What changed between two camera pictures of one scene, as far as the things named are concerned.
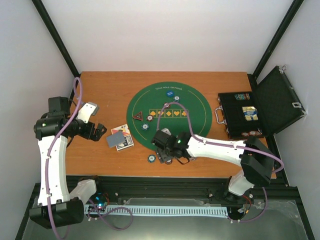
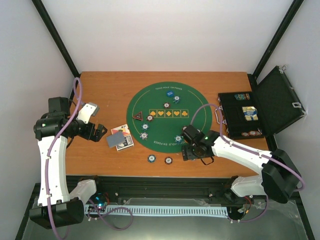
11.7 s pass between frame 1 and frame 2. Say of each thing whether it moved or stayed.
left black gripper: stayed
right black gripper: moved
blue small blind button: stayed
